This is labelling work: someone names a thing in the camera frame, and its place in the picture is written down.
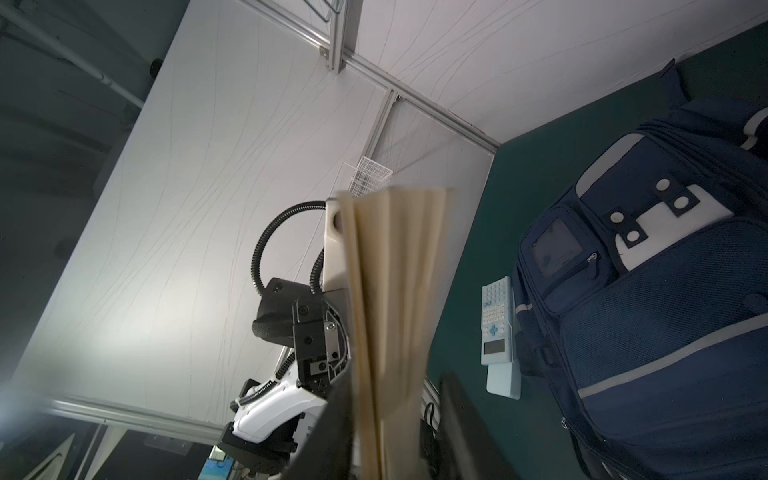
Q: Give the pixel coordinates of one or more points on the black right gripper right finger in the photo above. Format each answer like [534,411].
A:
[467,449]

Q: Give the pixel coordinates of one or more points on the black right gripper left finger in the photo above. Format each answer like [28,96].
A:
[328,452]

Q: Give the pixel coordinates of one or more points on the orange brown scroll book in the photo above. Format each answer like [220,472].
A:
[394,253]

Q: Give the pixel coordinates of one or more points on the navy blue student backpack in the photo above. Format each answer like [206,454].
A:
[642,295]

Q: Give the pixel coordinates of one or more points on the white green calculator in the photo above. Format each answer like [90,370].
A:
[497,340]

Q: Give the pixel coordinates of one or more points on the white wire wall basket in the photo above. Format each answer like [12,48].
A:
[366,177]

